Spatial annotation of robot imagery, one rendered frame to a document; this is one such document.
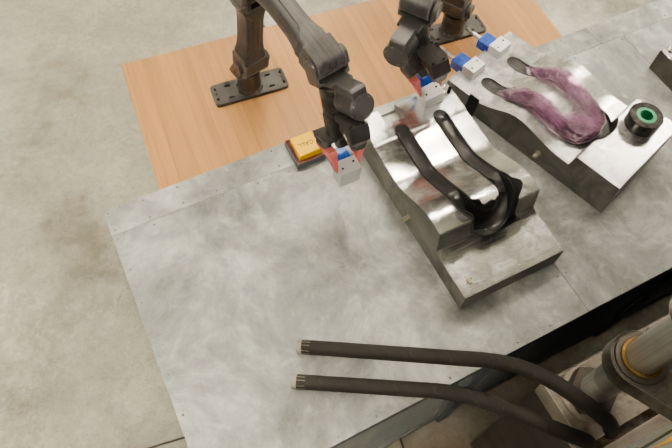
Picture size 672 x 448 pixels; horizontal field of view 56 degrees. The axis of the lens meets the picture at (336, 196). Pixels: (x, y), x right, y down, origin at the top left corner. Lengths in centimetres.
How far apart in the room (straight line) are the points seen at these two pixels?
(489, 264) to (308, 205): 44
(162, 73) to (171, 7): 139
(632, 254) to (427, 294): 50
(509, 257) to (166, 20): 212
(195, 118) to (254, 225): 35
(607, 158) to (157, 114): 111
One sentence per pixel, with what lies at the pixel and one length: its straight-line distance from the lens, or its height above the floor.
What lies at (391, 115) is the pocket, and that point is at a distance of 159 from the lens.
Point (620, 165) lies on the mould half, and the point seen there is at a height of 91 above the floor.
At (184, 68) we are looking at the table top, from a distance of 180.
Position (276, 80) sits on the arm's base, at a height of 81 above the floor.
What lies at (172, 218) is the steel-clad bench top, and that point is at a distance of 153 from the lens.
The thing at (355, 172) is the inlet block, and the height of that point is 95.
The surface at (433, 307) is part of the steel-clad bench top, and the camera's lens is 142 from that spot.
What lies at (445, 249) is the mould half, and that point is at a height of 87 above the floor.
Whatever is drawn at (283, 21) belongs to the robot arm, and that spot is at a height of 121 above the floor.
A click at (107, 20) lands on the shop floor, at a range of 317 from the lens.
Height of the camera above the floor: 211
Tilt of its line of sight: 59 degrees down
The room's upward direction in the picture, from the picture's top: 4 degrees clockwise
